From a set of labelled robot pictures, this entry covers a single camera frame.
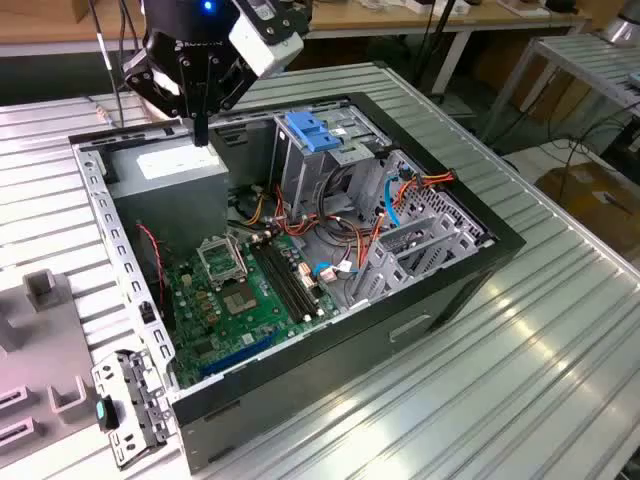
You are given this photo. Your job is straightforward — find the blue SATA wire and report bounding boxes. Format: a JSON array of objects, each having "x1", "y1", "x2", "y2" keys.
[{"x1": 314, "y1": 149, "x2": 404, "y2": 284}]

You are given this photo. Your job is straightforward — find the black clip with blue face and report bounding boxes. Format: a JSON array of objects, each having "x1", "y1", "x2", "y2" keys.
[{"x1": 94, "y1": 394, "x2": 121, "y2": 432}]

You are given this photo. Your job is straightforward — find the thin black cable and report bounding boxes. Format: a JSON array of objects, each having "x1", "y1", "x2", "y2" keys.
[{"x1": 88, "y1": 0, "x2": 126, "y2": 130}]

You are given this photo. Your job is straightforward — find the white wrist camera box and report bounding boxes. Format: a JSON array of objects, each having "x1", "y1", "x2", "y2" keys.
[{"x1": 228, "y1": 0, "x2": 305, "y2": 77}]

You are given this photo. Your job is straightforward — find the metal I/O bracket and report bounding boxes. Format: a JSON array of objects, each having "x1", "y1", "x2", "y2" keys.
[{"x1": 91, "y1": 349, "x2": 176, "y2": 471}]

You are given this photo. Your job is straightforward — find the metal slat table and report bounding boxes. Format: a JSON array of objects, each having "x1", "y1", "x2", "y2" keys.
[{"x1": 494, "y1": 33, "x2": 640, "y2": 131}]

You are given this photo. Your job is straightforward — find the blue plastic drive rails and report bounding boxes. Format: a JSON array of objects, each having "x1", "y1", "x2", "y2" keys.
[{"x1": 286, "y1": 110, "x2": 342, "y2": 155}]

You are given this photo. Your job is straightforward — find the wooden desk white frame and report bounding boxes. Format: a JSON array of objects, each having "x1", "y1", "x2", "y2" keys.
[
  {"x1": 299, "y1": 0, "x2": 594, "y2": 99},
  {"x1": 0, "y1": 0, "x2": 149, "y2": 57}
]

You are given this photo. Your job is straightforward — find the orange red wire bundle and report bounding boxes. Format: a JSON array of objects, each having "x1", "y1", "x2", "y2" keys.
[{"x1": 272, "y1": 197, "x2": 386, "y2": 274}]

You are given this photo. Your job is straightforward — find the metal socket cover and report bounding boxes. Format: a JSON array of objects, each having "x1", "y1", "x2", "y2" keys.
[{"x1": 196, "y1": 233, "x2": 250, "y2": 282}]

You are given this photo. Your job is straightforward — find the yellow black wire bundle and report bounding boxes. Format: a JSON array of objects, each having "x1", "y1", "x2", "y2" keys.
[{"x1": 244, "y1": 192, "x2": 269, "y2": 226}]

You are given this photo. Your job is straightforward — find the grey parts rack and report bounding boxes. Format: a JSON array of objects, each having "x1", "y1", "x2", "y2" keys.
[{"x1": 0, "y1": 268, "x2": 101, "y2": 451}]

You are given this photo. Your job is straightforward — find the silver metal disk bay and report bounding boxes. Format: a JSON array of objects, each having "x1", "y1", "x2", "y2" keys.
[{"x1": 347, "y1": 213, "x2": 497, "y2": 315}]

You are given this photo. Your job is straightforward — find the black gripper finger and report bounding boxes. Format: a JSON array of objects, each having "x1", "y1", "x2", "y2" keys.
[
  {"x1": 200, "y1": 55, "x2": 255, "y2": 148},
  {"x1": 122, "y1": 47, "x2": 203, "y2": 148}
]

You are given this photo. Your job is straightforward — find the black RAM slot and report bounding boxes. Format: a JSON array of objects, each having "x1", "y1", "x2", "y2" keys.
[
  {"x1": 251, "y1": 241, "x2": 301, "y2": 325},
  {"x1": 272, "y1": 233, "x2": 326, "y2": 316},
  {"x1": 264, "y1": 236, "x2": 317, "y2": 320},
  {"x1": 257, "y1": 238, "x2": 309, "y2": 323}
]

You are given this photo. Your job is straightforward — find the red yellow disk power wire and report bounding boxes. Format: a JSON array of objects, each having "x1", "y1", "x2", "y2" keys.
[{"x1": 392, "y1": 168, "x2": 459, "y2": 209}]

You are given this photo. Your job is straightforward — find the brown cardboard box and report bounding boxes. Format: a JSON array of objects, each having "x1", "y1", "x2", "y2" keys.
[
  {"x1": 534, "y1": 159, "x2": 640, "y2": 256},
  {"x1": 474, "y1": 49, "x2": 596, "y2": 131}
]

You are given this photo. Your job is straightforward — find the silver optical drive cage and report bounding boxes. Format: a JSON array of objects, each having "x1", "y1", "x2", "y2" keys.
[{"x1": 271, "y1": 102, "x2": 394, "y2": 219}]

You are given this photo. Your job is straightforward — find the grey power supply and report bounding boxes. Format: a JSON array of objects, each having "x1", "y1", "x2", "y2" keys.
[{"x1": 107, "y1": 147, "x2": 231, "y2": 261}]

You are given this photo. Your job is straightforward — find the green motherboard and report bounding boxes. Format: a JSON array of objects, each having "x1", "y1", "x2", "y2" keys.
[{"x1": 162, "y1": 232, "x2": 341, "y2": 389}]

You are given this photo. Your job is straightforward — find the blue expansion slot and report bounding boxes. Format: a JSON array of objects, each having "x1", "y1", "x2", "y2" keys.
[{"x1": 199, "y1": 339, "x2": 275, "y2": 380}]

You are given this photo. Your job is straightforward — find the black PC case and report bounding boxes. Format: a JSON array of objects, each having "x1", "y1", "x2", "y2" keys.
[{"x1": 67, "y1": 91, "x2": 527, "y2": 475}]

